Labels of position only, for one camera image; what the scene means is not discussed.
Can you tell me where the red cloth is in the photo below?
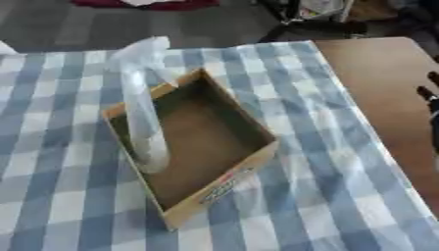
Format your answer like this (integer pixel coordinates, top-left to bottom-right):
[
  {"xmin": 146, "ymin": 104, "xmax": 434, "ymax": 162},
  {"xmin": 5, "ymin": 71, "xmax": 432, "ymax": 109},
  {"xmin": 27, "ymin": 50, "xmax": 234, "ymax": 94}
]
[{"xmin": 70, "ymin": 0, "xmax": 221, "ymax": 11}]

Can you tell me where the black chair base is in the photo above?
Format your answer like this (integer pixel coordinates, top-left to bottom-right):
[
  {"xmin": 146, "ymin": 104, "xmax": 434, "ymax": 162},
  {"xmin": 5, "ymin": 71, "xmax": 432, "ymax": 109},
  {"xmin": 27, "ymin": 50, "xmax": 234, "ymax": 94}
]
[{"xmin": 255, "ymin": 0, "xmax": 369, "ymax": 44}]

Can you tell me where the tan cardboard box brown inside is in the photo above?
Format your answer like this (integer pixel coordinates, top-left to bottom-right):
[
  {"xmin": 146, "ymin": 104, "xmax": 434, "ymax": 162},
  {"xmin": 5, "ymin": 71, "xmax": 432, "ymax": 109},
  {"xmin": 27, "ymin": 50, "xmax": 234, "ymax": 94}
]
[{"xmin": 101, "ymin": 67, "xmax": 281, "ymax": 231}]

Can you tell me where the clear plastic bottle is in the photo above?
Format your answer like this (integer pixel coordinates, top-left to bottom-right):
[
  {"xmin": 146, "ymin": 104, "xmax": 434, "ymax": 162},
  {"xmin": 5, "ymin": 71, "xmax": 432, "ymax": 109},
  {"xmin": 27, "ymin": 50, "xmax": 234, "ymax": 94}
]
[{"xmin": 106, "ymin": 35, "xmax": 173, "ymax": 175}]

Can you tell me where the brown bag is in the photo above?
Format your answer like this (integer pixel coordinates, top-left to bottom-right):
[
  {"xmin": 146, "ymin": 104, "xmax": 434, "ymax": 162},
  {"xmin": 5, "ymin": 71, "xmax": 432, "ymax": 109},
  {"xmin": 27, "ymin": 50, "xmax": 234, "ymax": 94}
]
[{"xmin": 348, "ymin": 0, "xmax": 402, "ymax": 22}]

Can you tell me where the white sheet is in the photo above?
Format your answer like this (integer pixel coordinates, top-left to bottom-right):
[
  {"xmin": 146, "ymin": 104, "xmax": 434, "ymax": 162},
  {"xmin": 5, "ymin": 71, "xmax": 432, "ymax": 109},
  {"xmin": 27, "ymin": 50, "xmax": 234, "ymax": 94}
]
[{"xmin": 0, "ymin": 40, "xmax": 21, "ymax": 56}]

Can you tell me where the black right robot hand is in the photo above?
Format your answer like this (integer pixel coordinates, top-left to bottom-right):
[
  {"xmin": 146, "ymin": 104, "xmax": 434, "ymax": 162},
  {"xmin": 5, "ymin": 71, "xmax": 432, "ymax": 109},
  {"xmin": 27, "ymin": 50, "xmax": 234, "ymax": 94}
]
[{"xmin": 415, "ymin": 70, "xmax": 439, "ymax": 155}]

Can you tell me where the white bag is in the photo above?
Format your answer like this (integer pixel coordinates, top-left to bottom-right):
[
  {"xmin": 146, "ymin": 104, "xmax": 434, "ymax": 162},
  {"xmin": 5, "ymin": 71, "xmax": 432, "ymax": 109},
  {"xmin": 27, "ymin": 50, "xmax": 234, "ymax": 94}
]
[{"xmin": 298, "ymin": 0, "xmax": 347, "ymax": 20}]

